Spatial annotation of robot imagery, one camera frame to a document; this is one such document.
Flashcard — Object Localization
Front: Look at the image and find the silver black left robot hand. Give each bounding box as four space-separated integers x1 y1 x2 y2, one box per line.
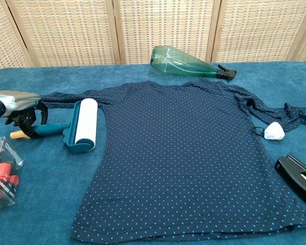
1 90 48 140

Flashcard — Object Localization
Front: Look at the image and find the teal lint roller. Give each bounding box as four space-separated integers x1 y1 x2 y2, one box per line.
10 97 98 155

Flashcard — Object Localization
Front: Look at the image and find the navy polka dot shirt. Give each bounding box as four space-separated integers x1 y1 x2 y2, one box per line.
39 78 306 242

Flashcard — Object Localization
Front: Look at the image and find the clear box with red items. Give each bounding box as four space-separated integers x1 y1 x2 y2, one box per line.
0 136 24 212

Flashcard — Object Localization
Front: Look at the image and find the blue plush table cloth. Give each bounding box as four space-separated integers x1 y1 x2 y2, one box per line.
0 61 306 245

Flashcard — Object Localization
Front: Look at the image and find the woven bamboo folding screen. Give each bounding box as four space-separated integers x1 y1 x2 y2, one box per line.
0 0 306 75

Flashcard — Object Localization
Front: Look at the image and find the green plastic spray bottle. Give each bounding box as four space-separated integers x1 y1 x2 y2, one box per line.
150 45 238 82

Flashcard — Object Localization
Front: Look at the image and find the small white pendant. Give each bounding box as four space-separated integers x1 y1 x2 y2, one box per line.
251 121 286 141

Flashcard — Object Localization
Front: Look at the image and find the black stapler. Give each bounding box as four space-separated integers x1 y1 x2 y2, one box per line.
274 153 306 211

